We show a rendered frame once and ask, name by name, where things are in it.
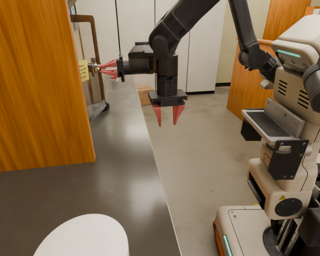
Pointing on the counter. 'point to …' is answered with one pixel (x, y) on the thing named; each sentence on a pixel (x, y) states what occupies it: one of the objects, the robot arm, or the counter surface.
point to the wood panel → (35, 88)
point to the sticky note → (84, 70)
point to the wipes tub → (86, 238)
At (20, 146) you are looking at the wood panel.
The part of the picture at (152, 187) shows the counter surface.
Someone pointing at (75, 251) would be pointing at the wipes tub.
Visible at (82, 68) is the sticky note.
